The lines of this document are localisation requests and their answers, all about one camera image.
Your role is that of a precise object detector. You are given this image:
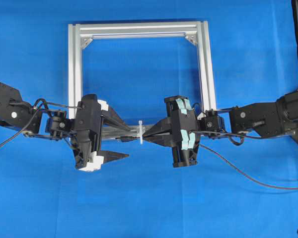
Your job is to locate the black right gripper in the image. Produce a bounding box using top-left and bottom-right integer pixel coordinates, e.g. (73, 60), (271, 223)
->
(143, 95), (201, 168)

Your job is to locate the blue table mat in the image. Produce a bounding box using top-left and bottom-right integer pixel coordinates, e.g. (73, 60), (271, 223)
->
(0, 0), (298, 238)

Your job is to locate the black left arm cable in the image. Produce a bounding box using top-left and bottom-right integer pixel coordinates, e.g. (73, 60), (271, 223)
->
(0, 98), (85, 152)

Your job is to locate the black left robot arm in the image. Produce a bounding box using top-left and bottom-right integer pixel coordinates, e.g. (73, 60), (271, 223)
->
(0, 82), (131, 172)

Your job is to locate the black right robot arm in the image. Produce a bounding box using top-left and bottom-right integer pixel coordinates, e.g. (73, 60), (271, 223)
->
(143, 90), (298, 168)

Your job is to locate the black red wire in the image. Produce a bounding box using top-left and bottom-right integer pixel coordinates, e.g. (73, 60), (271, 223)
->
(119, 128), (298, 191)

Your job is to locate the white string loop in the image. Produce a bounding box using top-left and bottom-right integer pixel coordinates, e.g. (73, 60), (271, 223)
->
(138, 120), (145, 145)

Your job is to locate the aluminium extrusion frame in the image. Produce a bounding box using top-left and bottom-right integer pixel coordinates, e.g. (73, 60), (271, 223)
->
(68, 21), (217, 126)

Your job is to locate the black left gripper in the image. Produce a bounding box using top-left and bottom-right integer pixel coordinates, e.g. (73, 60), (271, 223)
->
(74, 94), (131, 172)

